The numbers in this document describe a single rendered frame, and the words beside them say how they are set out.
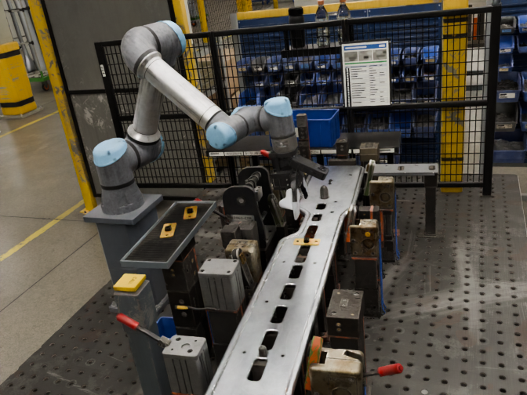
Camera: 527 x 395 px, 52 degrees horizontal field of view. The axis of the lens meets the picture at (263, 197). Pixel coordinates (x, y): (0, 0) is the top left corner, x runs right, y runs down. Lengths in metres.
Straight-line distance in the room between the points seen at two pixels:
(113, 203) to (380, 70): 1.33
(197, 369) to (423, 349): 0.78
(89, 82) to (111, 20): 0.55
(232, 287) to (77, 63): 3.27
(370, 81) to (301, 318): 1.42
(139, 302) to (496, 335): 1.09
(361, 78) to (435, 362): 1.35
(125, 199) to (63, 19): 2.71
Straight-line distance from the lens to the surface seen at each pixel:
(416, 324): 1.89
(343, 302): 1.40
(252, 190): 1.72
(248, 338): 1.37
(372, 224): 1.72
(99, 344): 2.01
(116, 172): 1.88
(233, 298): 1.46
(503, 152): 3.73
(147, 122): 1.90
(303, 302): 1.46
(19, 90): 9.32
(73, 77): 4.54
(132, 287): 1.36
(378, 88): 2.57
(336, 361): 1.19
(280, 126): 1.56
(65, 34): 4.48
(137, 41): 1.67
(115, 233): 1.94
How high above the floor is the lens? 1.85
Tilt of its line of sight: 24 degrees down
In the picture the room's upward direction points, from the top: 7 degrees counter-clockwise
